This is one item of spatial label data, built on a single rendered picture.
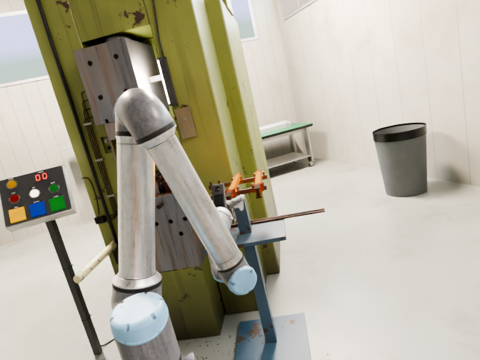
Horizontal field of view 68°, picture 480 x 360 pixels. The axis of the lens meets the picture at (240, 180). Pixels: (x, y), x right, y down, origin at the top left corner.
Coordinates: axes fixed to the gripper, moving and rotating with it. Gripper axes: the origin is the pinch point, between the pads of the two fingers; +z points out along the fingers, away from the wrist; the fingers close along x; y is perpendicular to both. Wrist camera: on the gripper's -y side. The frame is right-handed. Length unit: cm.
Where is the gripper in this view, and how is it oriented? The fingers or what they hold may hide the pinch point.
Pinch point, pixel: (226, 197)
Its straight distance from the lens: 150.7
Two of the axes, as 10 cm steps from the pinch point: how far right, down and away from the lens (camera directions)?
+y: 2.1, 9.5, 2.1
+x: 9.7, -1.9, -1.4
